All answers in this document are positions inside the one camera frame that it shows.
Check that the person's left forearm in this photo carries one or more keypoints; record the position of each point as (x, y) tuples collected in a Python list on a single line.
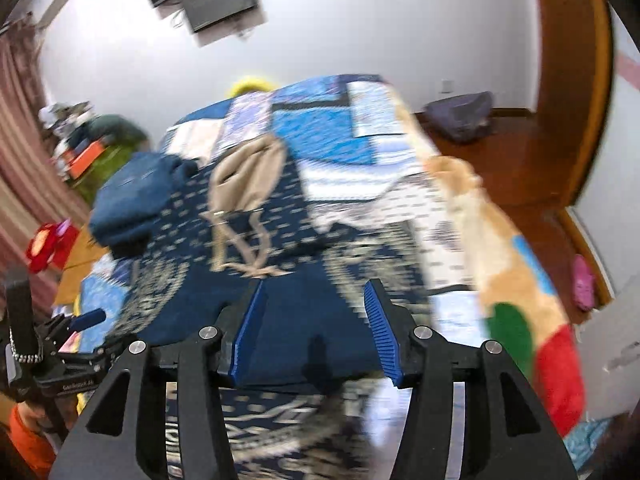
[(27, 442)]

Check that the striped pink curtain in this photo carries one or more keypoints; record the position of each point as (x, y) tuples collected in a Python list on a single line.
[(20, 170)]

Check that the grey bag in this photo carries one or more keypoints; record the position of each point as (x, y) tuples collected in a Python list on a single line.
[(460, 115)]

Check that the pink slipper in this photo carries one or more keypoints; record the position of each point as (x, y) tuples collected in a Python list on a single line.
[(582, 280)]

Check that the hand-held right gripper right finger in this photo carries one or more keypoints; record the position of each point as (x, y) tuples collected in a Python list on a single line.
[(382, 335)]

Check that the pile of household clutter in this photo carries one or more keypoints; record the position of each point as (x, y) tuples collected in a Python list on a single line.
[(87, 145)]

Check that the plain navy folded clothing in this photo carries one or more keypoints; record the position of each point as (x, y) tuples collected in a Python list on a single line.
[(132, 197)]

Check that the yellow plush item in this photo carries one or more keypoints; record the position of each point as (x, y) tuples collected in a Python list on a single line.
[(250, 85)]

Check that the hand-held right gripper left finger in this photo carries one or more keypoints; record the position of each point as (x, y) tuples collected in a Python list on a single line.
[(247, 332)]

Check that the white door with pink decals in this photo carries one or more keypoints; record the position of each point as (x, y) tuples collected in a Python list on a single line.
[(627, 120)]

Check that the wooden door frame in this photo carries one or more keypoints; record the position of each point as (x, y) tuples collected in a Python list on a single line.
[(575, 85)]

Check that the blue patchwork quilt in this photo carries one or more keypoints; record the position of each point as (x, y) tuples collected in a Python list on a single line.
[(330, 125)]

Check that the navy gold-patterned garment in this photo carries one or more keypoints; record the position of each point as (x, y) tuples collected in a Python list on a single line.
[(295, 290)]

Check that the red flower cushion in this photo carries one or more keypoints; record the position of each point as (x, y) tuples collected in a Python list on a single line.
[(45, 246)]

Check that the beige cloth bag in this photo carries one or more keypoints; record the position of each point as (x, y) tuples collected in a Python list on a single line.
[(245, 185)]

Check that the colourful plush blanket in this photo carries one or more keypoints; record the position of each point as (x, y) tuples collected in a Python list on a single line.
[(505, 280)]

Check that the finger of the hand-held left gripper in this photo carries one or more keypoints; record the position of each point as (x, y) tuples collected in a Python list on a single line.
[(89, 319)]

